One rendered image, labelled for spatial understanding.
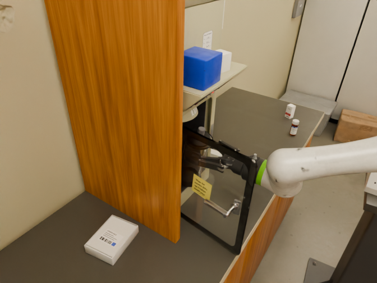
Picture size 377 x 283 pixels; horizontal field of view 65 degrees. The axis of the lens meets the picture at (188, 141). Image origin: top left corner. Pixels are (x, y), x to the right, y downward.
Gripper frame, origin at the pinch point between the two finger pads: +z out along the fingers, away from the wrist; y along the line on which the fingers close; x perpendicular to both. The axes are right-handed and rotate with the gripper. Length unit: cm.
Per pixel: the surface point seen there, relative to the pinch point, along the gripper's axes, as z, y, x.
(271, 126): -5, -78, 26
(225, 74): -7.9, -1.4, -30.8
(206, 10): 1.4, -3.1, -49.0
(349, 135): -45, -257, 109
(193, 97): -7.8, 17.0, -29.6
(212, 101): 1.7, -12.4, -14.4
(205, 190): -14.3, 18.6, 0.7
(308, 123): -23, -96, 26
